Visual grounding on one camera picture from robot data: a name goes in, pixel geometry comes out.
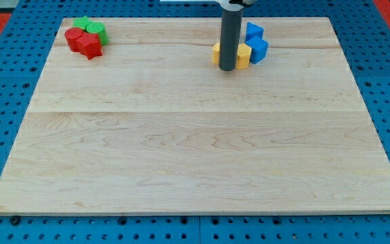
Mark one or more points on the yellow pentagon block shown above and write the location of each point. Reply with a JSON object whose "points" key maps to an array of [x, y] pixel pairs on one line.
{"points": [[243, 56]]}

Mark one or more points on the blue triangle block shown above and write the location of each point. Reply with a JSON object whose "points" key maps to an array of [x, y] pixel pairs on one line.
{"points": [[253, 30]]}

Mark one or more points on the wooden board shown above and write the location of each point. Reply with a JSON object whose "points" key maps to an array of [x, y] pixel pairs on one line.
{"points": [[154, 128]]}

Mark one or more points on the yellow block behind rod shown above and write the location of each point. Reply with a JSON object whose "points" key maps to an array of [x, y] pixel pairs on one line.
{"points": [[215, 53]]}

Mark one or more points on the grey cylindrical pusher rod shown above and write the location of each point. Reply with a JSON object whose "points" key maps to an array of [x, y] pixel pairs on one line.
{"points": [[229, 38]]}

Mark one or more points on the green star block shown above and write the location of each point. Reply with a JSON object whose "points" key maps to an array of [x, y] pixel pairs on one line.
{"points": [[81, 22]]}

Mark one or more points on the red cylinder block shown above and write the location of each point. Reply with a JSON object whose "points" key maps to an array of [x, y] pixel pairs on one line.
{"points": [[71, 35]]}

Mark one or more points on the blue cube block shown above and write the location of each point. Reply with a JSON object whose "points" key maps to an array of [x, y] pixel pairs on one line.
{"points": [[259, 48]]}

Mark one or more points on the red star block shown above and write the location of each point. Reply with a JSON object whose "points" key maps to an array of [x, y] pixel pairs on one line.
{"points": [[89, 45]]}

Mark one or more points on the green cylinder block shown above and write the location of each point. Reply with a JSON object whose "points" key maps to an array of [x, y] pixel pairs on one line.
{"points": [[99, 29]]}

